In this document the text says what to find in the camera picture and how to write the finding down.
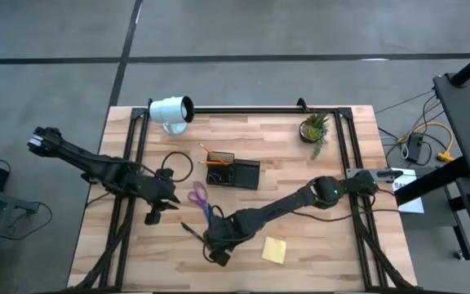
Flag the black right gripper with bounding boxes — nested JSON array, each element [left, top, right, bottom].
[[202, 210, 247, 268]]

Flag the purple-handled scissors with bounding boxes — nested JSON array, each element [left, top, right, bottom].
[[187, 180, 214, 224]]

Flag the white paper sign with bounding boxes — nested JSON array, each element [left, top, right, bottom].
[[392, 167, 426, 215]]

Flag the yellow extension cable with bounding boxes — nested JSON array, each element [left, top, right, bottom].
[[397, 121, 455, 163]]

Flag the black aluminium table frame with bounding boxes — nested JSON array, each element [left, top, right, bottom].
[[69, 97, 418, 293]]

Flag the yellow sticky note pad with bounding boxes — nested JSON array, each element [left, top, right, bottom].
[[261, 235, 288, 265]]

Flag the black side desk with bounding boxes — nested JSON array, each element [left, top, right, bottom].
[[393, 72, 470, 278]]

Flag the black pen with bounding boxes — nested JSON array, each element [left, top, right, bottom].
[[180, 221, 206, 243]]

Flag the black mesh desk organizer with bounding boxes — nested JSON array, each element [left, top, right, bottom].
[[206, 152, 261, 190]]

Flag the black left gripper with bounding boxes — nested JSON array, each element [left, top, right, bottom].
[[138, 167, 182, 226]]

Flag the black power adapter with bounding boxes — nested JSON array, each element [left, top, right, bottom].
[[406, 133, 425, 163]]

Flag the potted succulent plant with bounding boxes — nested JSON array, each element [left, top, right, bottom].
[[299, 112, 331, 161]]

